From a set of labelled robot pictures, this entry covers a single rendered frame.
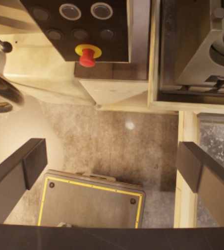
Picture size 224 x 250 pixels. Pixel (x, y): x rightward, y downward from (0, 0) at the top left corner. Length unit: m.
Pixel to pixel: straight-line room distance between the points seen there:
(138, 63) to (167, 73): 0.45
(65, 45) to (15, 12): 0.19
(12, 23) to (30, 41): 0.61
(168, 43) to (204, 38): 0.24
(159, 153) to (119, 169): 0.35
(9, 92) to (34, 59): 0.89
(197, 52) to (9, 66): 1.04
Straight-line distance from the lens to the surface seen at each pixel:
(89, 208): 1.24
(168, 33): 0.57
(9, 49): 0.61
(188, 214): 0.84
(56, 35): 0.34
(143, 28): 1.06
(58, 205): 1.30
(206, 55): 0.38
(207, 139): 0.79
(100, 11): 0.28
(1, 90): 0.24
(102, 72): 0.94
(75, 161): 1.55
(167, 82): 0.51
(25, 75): 1.13
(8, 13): 0.53
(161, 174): 1.50
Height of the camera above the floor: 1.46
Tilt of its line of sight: 81 degrees down
